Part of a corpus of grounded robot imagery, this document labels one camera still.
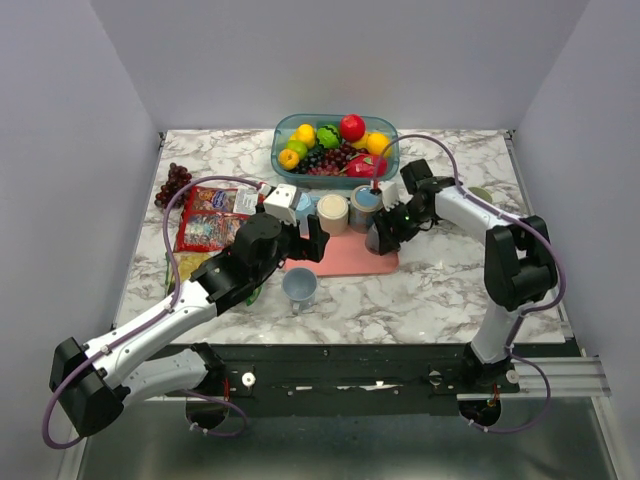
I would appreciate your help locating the cream ceramic mug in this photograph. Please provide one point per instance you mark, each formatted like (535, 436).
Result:
(333, 210)

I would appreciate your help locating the green toy lime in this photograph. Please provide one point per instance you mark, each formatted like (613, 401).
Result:
(297, 146)

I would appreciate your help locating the red toy apple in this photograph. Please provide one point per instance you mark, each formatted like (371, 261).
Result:
(352, 128)

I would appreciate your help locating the green toy watermelon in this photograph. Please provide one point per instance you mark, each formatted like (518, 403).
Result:
(328, 137)

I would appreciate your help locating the light blue faceted mug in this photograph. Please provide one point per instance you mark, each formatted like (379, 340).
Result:
(306, 206)

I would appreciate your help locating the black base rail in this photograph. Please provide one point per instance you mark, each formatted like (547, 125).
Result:
(350, 403)

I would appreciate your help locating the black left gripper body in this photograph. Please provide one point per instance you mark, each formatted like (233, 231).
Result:
(290, 245)

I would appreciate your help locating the dark grapes in container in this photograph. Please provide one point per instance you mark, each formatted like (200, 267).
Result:
(326, 162)

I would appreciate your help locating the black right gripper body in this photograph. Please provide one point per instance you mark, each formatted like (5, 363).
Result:
(403, 220)

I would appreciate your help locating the green ceramic mug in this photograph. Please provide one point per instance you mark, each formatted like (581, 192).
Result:
(481, 193)

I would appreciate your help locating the small grey-purple mug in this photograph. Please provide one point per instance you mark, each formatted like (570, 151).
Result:
(379, 241)

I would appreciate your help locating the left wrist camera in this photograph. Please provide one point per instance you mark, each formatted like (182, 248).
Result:
(281, 203)

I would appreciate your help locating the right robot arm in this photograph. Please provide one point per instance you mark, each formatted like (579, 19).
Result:
(519, 269)

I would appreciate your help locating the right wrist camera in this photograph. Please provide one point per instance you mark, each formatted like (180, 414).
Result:
(388, 193)

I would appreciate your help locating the small orange toy fruit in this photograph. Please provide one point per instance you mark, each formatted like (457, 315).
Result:
(288, 159)

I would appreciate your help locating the Chuba cassava chips bag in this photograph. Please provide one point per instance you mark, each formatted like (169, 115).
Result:
(187, 263)

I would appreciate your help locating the colourful candy bag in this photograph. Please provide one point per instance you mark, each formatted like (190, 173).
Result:
(212, 217)

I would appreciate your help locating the red toy dragon fruit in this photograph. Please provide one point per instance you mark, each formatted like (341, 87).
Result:
(365, 166)

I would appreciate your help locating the red grape bunch on table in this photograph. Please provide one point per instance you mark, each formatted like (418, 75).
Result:
(177, 177)

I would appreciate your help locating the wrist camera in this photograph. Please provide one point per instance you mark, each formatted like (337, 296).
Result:
(281, 203)
(388, 193)

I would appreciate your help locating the teal plastic fruit container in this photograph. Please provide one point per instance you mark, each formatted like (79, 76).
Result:
(286, 127)

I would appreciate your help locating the yellow toy lemon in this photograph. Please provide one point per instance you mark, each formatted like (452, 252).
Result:
(306, 134)

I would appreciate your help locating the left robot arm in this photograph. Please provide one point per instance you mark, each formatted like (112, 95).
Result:
(93, 382)

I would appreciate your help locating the grey ceramic mug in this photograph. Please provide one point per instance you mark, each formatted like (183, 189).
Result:
(299, 286)

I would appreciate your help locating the blue-bottom beige mug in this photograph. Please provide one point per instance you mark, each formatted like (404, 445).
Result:
(364, 203)

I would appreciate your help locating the pink plastic tray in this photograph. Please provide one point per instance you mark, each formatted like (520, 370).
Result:
(346, 255)

